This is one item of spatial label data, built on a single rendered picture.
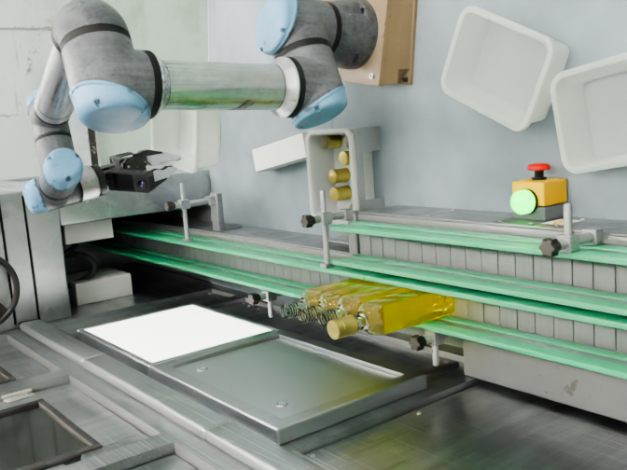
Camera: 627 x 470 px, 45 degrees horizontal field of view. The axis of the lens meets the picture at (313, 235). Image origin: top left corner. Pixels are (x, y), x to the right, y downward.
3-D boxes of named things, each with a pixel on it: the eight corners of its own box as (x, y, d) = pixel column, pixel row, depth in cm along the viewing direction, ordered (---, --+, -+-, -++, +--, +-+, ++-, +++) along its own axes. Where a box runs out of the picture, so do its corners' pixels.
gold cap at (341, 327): (344, 313, 135) (325, 319, 132) (356, 315, 132) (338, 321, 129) (346, 333, 135) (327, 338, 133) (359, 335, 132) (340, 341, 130)
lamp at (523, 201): (517, 213, 137) (507, 214, 136) (517, 187, 137) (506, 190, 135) (538, 214, 134) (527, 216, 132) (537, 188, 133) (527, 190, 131)
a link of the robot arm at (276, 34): (327, -13, 153) (273, -21, 144) (346, 46, 150) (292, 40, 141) (294, 20, 162) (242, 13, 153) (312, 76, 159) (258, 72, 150)
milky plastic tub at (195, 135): (181, 86, 187) (149, 87, 182) (229, 97, 170) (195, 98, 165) (181, 155, 192) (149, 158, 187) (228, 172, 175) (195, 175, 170)
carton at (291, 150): (270, 147, 211) (252, 149, 207) (321, 131, 191) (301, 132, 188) (273, 169, 211) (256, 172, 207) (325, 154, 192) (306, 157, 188)
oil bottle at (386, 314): (434, 309, 150) (353, 333, 138) (433, 282, 149) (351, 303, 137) (455, 313, 146) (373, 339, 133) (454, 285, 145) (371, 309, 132)
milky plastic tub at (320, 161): (338, 216, 191) (310, 221, 185) (331, 127, 187) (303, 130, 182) (384, 221, 177) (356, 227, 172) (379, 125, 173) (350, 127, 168)
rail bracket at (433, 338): (456, 352, 148) (407, 370, 140) (454, 319, 147) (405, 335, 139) (472, 356, 145) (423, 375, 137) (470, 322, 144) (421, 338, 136)
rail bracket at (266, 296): (292, 309, 191) (247, 320, 183) (290, 283, 190) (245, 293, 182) (301, 311, 188) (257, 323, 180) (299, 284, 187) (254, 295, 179)
